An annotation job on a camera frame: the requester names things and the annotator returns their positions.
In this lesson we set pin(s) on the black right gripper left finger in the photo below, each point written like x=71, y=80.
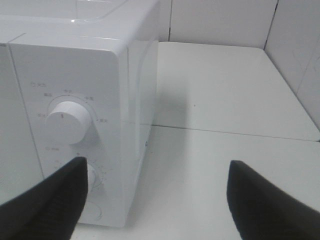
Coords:
x=51, y=209

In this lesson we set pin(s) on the white microwave oven body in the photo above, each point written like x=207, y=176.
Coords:
x=101, y=54

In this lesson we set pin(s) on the white microwave knob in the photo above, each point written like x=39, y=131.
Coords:
x=92, y=177
x=68, y=122

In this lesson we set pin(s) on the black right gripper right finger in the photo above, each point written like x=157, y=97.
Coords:
x=262, y=211

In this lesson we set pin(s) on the white microwave door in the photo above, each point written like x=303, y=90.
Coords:
x=19, y=163

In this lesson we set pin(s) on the round white door release button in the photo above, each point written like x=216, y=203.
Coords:
x=91, y=211

